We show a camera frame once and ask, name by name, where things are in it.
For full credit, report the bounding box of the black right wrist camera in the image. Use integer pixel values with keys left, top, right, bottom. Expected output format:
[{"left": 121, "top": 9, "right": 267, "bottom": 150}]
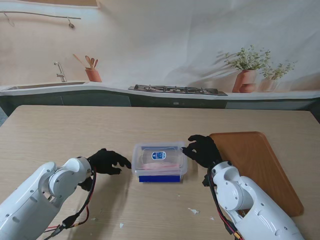
[{"left": 202, "top": 173, "right": 213, "bottom": 187}]

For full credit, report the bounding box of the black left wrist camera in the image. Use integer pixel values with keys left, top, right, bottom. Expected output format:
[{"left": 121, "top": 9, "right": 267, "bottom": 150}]
[{"left": 77, "top": 177, "right": 94, "bottom": 192}]

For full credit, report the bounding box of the left arm black red cable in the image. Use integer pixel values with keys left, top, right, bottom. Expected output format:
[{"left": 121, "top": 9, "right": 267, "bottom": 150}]
[{"left": 43, "top": 167, "right": 97, "bottom": 238}]

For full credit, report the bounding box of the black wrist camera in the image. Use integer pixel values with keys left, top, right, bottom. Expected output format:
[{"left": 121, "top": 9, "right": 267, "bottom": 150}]
[
  {"left": 202, "top": 173, "right": 213, "bottom": 187},
  {"left": 77, "top": 177, "right": 94, "bottom": 192}
]

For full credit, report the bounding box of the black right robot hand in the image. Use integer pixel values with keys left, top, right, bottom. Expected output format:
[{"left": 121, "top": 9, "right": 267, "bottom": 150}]
[{"left": 181, "top": 134, "right": 223, "bottom": 169}]

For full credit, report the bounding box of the clear container with blue clips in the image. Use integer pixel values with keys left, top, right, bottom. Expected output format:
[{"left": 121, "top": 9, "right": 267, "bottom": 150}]
[{"left": 131, "top": 141, "right": 189, "bottom": 184}]

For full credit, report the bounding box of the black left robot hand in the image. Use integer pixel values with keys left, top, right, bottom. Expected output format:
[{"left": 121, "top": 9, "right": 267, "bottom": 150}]
[{"left": 87, "top": 148, "right": 133, "bottom": 176}]

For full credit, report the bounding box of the pink bacon slices stack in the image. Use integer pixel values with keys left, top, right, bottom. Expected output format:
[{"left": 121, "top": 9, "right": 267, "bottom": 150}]
[{"left": 141, "top": 162, "right": 180, "bottom": 171}]

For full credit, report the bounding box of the brown wooden tray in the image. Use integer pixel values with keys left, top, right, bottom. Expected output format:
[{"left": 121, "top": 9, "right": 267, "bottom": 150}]
[{"left": 209, "top": 131, "right": 305, "bottom": 218}]

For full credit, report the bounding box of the arm black red cable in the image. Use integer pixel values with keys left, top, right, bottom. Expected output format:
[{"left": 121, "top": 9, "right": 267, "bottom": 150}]
[
  {"left": 208, "top": 172, "right": 245, "bottom": 240},
  {"left": 43, "top": 167, "right": 97, "bottom": 238}
]

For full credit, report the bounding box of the right arm black red cable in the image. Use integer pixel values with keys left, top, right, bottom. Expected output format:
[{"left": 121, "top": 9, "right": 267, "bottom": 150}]
[{"left": 208, "top": 172, "right": 245, "bottom": 240}]

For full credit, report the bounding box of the clear lid with blue label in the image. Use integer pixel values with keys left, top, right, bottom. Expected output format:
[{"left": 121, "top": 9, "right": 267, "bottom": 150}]
[{"left": 132, "top": 141, "right": 188, "bottom": 174}]

